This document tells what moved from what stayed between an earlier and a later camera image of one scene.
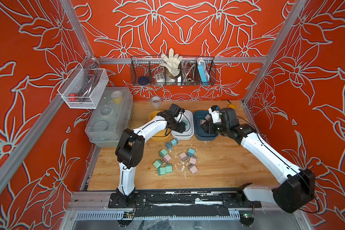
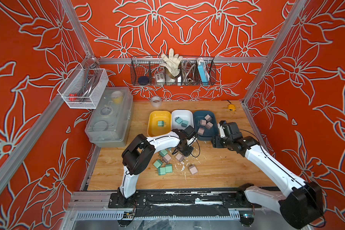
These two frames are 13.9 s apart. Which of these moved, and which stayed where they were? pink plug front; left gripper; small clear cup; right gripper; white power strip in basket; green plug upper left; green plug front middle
Moved: left gripper; right gripper
Stayed: pink plug front; small clear cup; green plug upper left; green plug front middle; white power strip in basket
